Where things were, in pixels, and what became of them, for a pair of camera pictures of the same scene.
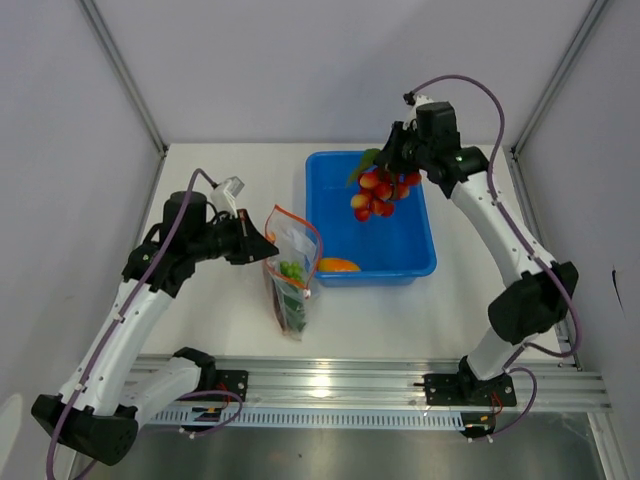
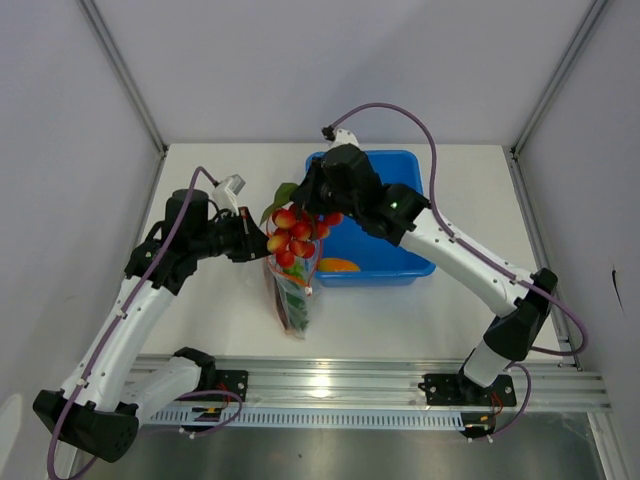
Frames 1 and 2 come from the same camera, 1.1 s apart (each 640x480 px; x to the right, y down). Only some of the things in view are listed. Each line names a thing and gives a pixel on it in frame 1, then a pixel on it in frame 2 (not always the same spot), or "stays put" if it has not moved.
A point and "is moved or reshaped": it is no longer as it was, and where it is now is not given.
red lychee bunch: [378, 189] is moved or reshaped
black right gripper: [387, 159] → [305, 196]
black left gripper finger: [257, 247] stays put
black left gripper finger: [248, 229] stays put
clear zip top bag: [293, 270] stays put
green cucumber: [295, 311] stays put
